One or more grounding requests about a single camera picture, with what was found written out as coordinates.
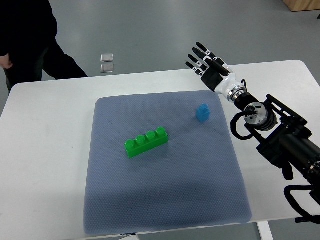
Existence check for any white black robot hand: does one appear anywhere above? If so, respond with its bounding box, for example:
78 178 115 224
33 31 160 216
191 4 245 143
185 42 247 103

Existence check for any small blue block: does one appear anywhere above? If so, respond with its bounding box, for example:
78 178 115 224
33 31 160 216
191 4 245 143
195 103 211 123

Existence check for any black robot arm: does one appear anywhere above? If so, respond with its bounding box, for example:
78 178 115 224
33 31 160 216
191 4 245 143
230 88 320 224

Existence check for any long green block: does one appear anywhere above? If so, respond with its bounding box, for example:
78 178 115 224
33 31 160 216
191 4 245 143
124 126 169 158

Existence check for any wooden box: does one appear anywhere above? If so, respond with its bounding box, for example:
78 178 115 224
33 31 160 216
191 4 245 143
283 0 320 12

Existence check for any lower metal floor plate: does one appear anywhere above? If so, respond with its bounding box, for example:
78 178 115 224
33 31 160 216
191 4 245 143
100 63 114 73

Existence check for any metal floor plate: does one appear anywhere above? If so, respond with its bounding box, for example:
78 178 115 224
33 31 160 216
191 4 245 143
100 53 114 63
100 63 114 73

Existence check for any upper metal floor plate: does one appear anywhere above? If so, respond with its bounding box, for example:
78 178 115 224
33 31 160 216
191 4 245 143
100 53 114 63

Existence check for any white table leg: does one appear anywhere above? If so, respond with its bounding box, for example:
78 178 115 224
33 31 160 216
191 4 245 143
256 221 274 240

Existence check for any black table control panel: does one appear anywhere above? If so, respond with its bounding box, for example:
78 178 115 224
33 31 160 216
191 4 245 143
294 217 320 225

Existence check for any person in black clothes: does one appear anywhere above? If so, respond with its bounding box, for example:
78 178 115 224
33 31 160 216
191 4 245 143
0 0 87 91

